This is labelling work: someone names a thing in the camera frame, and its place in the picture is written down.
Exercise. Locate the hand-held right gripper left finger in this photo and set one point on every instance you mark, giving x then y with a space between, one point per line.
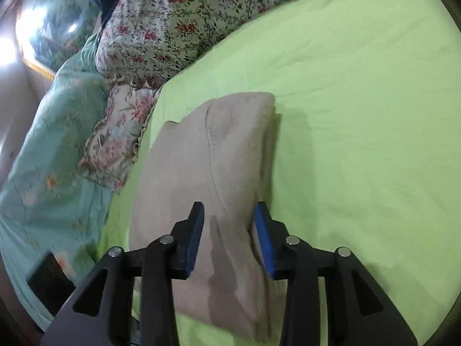
194 245

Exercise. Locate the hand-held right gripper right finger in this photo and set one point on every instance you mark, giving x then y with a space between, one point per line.
265 245

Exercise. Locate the red rose floral quilt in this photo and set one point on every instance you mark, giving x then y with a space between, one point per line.
173 18

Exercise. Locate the beige patterned knit sweater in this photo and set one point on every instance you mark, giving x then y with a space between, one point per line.
223 158

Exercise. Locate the ruffled floral pillow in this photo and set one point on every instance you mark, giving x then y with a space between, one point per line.
115 137

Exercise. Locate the green bed sheet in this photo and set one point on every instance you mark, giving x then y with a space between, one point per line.
360 133

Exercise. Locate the teal floral quilt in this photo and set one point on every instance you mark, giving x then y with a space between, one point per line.
46 158

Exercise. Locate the gold framed landscape painting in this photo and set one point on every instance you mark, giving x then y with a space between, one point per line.
50 21

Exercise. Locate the black flat object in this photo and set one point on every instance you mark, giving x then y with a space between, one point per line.
48 284

